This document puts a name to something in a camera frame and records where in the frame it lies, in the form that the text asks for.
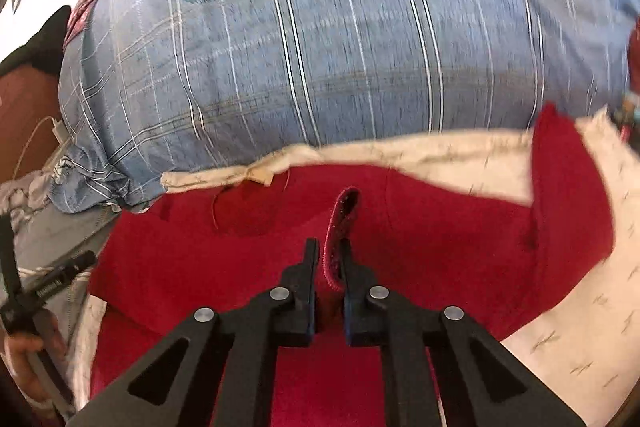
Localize grey striped bedsheet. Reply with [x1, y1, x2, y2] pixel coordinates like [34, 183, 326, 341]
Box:
[0, 167, 121, 408]

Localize person's left hand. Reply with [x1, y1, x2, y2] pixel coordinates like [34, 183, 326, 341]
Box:
[0, 307, 68, 414]

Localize black cloth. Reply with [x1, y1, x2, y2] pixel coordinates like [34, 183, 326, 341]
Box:
[0, 5, 74, 78]

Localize dark red patterned cloth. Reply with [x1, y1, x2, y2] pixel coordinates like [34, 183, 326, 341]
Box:
[65, 0, 137, 54]

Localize white charger cable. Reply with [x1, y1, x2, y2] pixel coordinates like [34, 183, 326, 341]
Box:
[12, 116, 76, 182]

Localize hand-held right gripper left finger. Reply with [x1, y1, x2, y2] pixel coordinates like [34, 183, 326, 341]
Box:
[67, 238, 321, 427]

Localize brown wooden board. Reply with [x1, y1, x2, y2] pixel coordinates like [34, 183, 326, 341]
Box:
[0, 62, 67, 186]

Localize blue plaid quilt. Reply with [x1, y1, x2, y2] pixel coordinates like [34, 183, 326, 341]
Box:
[50, 0, 637, 215]

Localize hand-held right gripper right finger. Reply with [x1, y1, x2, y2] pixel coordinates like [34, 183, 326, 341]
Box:
[341, 238, 587, 427]

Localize white printed cloth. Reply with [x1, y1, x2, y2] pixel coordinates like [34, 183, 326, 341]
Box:
[70, 107, 640, 427]

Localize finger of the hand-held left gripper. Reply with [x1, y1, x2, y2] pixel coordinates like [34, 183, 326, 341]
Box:
[59, 250, 98, 280]

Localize red knit cloth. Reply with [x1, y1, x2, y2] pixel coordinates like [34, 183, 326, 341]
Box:
[89, 103, 616, 427]

